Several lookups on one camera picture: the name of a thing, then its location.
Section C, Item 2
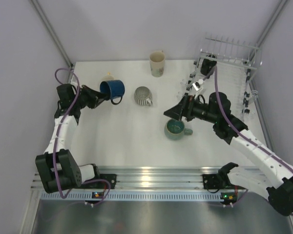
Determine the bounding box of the clear dish rack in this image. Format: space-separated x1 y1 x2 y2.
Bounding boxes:
177 34 262 122

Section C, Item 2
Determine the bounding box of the right aluminium frame post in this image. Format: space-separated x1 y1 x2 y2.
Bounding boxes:
255 0 290 48

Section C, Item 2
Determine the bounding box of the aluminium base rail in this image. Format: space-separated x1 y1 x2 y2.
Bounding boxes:
32 166 234 193

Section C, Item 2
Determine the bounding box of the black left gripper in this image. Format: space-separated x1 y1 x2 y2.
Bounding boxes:
72 84 109 110

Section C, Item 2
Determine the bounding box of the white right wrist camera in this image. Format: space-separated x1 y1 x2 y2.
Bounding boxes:
191 79 205 94

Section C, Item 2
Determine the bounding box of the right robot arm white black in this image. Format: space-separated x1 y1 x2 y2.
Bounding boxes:
164 92 293 216

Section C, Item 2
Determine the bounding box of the teal green mug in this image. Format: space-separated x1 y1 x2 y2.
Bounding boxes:
164 119 193 140

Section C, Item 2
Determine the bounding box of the grey striped mug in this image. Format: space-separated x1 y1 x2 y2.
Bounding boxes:
134 86 153 107

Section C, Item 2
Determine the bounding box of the left aluminium frame post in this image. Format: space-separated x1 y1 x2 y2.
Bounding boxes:
29 0 74 69

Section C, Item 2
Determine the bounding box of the tall beige floral cup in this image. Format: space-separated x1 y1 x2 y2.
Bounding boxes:
149 50 166 78

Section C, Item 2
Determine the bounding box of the black mug cream inside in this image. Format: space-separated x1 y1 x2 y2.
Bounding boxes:
200 58 217 76

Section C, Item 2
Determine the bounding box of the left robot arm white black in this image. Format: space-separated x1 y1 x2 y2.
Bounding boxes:
35 84 108 194

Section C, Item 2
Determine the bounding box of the aluminium frame post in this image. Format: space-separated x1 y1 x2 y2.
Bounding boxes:
255 0 290 48
29 0 74 69

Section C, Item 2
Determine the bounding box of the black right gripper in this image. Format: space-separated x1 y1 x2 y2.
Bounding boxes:
164 95 218 124

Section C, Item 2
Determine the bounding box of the perforated cable duct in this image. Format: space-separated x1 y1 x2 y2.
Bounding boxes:
39 191 225 202

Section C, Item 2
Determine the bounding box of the yellow mug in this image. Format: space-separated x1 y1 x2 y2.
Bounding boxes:
102 72 115 81

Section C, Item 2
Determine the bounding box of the dark blue mug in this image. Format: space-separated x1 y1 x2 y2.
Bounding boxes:
100 80 125 105

